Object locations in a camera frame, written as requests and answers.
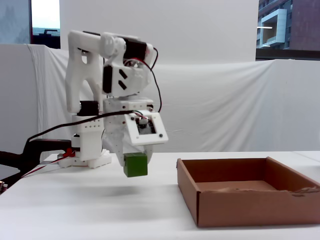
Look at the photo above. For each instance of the black red table clamp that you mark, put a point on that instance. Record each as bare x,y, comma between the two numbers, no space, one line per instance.
47,145

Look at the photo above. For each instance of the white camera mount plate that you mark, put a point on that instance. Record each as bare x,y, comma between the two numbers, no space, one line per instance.
147,140

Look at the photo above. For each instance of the white backdrop board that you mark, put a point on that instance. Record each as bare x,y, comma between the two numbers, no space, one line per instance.
200,25

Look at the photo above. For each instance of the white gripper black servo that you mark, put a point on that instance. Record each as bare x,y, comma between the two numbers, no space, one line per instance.
115,117

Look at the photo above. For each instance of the grey building facade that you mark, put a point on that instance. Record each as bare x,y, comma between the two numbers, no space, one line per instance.
275,25

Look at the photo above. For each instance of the brown cardboard box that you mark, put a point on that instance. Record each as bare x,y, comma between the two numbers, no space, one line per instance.
245,210

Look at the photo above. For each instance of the white cloth backdrop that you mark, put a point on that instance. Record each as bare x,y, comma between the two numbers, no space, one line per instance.
225,100

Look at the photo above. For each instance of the dark window sill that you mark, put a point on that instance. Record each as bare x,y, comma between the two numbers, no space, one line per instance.
287,54

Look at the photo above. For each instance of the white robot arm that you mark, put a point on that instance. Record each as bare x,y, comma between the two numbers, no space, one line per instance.
75,75

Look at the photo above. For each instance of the green cube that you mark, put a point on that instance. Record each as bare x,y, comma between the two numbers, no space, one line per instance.
136,166

